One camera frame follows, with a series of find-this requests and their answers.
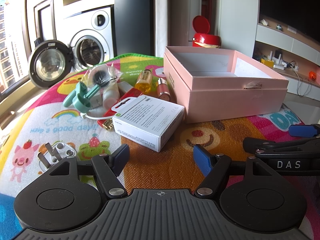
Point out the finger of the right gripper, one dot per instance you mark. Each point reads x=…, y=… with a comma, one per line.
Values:
x=305, y=145
x=306, y=131

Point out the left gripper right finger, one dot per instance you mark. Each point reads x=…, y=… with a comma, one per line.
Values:
x=249, y=194

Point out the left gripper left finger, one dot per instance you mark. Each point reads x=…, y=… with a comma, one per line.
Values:
x=71, y=193

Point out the teal plastic tool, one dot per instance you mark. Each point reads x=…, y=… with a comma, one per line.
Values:
x=84, y=99

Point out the pink lip gloss bottle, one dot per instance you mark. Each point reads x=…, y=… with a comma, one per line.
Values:
x=163, y=90

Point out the white cream tube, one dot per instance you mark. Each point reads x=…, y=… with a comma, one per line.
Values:
x=111, y=95

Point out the white product box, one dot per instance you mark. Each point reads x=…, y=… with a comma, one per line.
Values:
x=149, y=121

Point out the bagged black brush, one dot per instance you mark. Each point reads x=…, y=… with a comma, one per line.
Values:
x=103, y=75

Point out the amber oil bottle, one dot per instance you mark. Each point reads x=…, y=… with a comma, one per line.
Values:
x=144, y=81

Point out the red lighter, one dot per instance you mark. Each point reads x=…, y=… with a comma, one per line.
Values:
x=106, y=121

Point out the white power adapter block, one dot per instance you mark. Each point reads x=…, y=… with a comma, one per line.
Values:
x=122, y=88

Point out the orange pumpkin toy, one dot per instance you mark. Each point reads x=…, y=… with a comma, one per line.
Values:
x=312, y=76

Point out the colourful cartoon play mat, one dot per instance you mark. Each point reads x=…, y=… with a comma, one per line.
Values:
x=160, y=201

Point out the pink cardboard box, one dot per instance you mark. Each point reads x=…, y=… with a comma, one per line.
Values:
x=218, y=84

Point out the yellow box on shelf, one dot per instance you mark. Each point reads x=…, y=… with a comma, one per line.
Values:
x=267, y=62

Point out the white tv shelf unit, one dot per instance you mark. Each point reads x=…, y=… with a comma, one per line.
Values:
x=294, y=46

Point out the black television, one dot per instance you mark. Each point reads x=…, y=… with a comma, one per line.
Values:
x=302, y=15

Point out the red trash bin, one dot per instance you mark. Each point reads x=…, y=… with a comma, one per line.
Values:
x=202, y=38

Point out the washing machine door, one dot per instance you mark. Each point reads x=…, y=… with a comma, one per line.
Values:
x=49, y=63

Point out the white washing machine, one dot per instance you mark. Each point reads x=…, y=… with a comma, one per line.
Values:
x=89, y=36

